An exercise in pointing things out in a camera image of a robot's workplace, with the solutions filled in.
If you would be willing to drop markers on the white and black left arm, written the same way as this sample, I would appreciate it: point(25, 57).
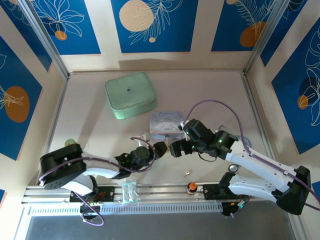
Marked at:
point(62, 162)

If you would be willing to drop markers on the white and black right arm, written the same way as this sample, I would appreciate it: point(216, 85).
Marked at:
point(262, 165)

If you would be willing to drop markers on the round silver disc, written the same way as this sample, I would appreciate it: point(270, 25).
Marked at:
point(234, 168)

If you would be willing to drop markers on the clear plastic packet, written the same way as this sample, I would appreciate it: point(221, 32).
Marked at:
point(130, 194)

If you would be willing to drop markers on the cartoon dog tin box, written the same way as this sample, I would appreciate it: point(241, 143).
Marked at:
point(165, 122)

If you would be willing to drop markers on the brown bottle with orange cap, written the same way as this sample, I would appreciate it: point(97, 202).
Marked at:
point(192, 188)

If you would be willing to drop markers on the mint green zip case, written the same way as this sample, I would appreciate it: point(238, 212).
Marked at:
point(130, 93)

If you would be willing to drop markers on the green bottle with orange cap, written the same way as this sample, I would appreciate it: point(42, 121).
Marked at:
point(70, 142)

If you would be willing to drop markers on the blue panel with orange circle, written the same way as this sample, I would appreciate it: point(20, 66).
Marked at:
point(245, 25)

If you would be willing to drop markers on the blue panel with cream circle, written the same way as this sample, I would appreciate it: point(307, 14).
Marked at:
point(155, 25)

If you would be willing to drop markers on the blue panel with white flower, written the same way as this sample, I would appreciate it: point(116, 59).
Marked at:
point(67, 25)

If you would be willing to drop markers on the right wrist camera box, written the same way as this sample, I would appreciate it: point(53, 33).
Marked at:
point(182, 124)

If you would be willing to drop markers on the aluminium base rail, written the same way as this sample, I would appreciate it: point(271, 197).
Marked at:
point(162, 193)

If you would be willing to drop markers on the aluminium frame post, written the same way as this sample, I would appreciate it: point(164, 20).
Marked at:
point(265, 37)
point(45, 40)

